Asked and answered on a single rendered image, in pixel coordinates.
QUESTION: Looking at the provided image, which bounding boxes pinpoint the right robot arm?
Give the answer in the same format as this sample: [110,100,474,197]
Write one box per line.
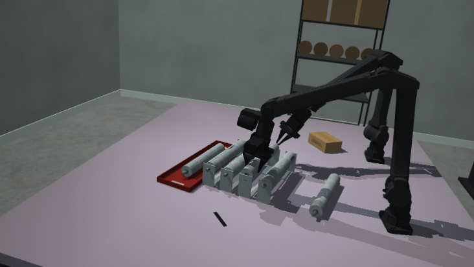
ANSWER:
[284,49,403,164]

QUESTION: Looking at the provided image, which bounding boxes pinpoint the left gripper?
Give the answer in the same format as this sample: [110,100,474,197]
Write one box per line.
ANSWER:
[243,137,274,173]

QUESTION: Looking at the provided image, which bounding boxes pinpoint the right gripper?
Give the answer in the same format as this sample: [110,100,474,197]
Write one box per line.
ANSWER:
[276,121,300,145]

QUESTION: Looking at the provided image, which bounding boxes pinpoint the brown cardboard box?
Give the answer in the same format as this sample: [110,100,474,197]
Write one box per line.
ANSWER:
[308,132,343,153]

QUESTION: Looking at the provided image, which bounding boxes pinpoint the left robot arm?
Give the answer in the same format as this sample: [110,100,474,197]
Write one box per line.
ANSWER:
[237,67,420,235]

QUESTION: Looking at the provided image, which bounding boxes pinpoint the red scrap tray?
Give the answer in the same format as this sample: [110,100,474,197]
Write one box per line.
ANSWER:
[157,140,232,192]

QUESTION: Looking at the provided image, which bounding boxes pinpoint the black flat strip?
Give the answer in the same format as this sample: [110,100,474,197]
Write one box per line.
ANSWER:
[214,212,227,227]

